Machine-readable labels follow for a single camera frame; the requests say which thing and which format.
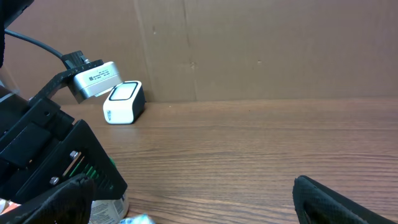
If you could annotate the orange snack packet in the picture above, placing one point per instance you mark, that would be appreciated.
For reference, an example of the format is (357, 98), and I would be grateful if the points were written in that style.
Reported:
(7, 206)

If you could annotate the white barcode scanner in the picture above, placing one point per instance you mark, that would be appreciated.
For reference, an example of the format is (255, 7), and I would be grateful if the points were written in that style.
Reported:
(125, 103)

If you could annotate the small teal white box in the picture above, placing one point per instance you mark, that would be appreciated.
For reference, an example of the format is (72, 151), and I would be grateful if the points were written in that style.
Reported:
(138, 219)

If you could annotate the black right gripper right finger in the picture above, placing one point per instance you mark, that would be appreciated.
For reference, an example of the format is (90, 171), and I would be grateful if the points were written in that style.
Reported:
(317, 204)

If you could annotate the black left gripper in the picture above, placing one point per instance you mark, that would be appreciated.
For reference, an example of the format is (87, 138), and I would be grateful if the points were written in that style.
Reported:
(42, 146)

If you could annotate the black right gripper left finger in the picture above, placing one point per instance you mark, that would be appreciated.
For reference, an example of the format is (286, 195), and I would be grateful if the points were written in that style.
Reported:
(70, 202)

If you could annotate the green lid jar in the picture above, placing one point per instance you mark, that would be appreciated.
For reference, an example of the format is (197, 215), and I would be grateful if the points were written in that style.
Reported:
(109, 211)

